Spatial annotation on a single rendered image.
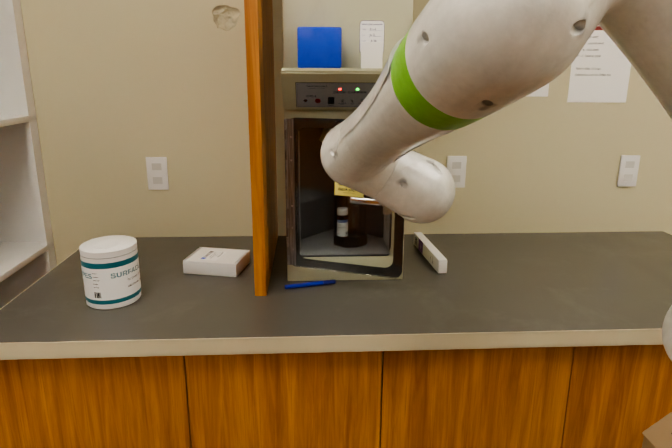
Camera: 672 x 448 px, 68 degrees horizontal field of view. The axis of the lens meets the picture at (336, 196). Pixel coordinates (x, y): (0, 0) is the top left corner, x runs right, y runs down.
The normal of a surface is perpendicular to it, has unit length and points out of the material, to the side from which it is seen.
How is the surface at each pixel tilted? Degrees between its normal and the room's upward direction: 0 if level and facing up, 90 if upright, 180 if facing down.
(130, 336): 0
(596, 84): 90
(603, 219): 90
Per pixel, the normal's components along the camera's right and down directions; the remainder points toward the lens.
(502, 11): -0.40, 0.19
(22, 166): 0.05, 0.24
